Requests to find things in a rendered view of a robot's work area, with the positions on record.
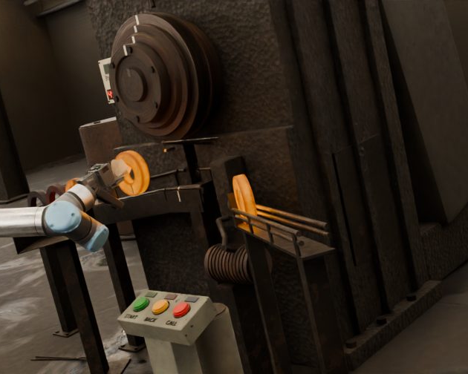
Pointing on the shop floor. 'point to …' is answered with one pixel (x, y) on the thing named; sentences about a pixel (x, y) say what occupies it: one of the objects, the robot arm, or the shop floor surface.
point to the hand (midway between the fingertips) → (129, 168)
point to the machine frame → (296, 160)
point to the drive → (436, 131)
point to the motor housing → (241, 304)
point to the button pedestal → (170, 332)
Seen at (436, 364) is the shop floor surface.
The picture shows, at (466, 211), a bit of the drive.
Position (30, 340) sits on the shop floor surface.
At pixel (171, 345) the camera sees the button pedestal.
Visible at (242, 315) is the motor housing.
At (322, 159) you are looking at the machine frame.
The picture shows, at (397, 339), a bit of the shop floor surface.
